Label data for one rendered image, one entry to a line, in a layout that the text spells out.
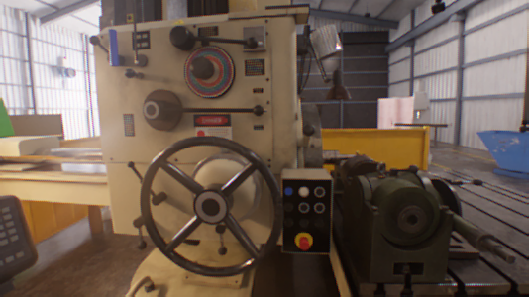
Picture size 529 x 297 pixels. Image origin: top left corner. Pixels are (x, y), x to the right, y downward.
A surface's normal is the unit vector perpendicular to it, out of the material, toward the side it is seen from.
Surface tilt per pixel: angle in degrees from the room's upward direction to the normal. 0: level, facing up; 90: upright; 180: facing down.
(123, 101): 90
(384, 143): 90
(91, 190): 90
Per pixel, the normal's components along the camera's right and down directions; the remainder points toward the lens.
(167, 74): -0.11, 0.10
